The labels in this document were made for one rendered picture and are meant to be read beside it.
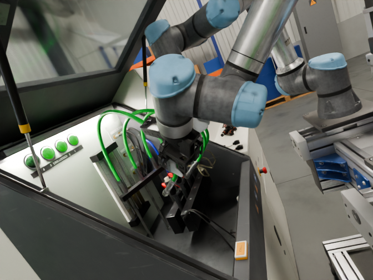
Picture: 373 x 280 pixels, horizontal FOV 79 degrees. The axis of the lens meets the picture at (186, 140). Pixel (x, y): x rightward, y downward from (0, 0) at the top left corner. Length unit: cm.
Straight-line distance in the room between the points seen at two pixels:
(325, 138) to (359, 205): 44
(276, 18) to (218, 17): 18
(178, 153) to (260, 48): 27
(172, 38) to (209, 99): 35
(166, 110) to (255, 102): 14
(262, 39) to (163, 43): 29
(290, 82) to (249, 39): 62
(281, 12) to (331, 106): 62
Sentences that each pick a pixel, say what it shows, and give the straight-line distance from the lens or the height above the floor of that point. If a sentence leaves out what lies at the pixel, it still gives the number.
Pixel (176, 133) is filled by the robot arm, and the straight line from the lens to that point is 44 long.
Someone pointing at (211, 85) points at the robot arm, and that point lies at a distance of 37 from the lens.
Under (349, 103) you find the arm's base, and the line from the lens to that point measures 105.
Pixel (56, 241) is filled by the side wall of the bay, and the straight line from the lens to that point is 70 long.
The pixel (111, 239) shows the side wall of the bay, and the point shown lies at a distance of 58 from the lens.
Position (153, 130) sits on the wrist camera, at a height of 134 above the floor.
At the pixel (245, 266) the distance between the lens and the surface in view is 65.
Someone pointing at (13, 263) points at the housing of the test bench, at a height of 114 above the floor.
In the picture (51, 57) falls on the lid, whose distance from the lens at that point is 76.
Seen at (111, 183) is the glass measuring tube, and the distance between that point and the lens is 101.
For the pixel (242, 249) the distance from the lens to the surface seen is 67.
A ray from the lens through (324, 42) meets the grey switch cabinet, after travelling 736.
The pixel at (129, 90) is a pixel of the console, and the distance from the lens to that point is 119.
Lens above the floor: 142
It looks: 14 degrees down
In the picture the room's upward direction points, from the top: 25 degrees counter-clockwise
